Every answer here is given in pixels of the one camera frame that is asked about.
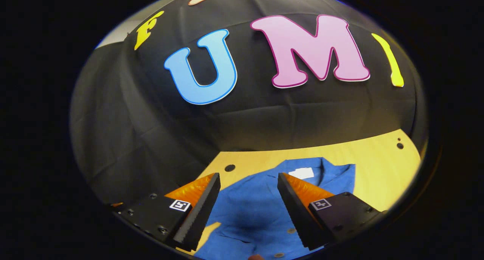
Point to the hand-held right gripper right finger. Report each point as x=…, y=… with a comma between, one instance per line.
x=298, y=218

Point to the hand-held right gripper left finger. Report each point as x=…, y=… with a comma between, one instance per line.
x=200, y=214

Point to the black backdrop cloth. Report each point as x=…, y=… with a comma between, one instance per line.
x=264, y=112

